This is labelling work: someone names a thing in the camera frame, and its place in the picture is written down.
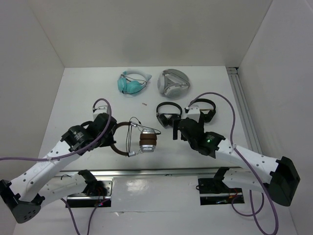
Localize aluminium rail right side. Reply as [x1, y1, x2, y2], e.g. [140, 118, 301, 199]
[226, 67, 262, 154]

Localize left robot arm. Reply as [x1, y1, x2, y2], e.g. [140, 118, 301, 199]
[0, 113, 117, 224]

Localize aluminium rail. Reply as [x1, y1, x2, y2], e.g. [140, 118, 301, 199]
[56, 166, 245, 178]
[226, 67, 262, 154]

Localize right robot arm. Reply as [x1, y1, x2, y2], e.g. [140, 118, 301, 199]
[173, 118, 300, 207]

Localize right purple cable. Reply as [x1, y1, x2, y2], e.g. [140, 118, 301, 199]
[187, 92, 280, 235]

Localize teal white headphones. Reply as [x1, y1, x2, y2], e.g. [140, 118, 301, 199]
[117, 69, 152, 95]

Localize black headphones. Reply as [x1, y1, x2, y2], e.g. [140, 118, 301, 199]
[156, 101, 182, 128]
[194, 98, 216, 123]

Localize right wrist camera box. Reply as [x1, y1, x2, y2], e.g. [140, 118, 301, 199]
[182, 105, 201, 122]

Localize black headphones right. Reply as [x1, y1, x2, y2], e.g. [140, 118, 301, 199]
[194, 98, 216, 123]

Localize aluminium rail front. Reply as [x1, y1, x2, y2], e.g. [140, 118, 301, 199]
[56, 166, 245, 178]

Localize brown silver headphones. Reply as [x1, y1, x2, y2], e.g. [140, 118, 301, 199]
[110, 121, 157, 157]

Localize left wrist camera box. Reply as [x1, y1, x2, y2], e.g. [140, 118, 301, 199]
[92, 105, 108, 119]

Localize black headphones centre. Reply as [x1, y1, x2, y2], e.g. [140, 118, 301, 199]
[156, 101, 182, 128]

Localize grey white headphones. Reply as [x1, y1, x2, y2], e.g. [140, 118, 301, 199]
[157, 69, 191, 99]

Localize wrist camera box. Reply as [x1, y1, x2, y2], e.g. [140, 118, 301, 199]
[182, 105, 201, 122]
[92, 105, 108, 119]

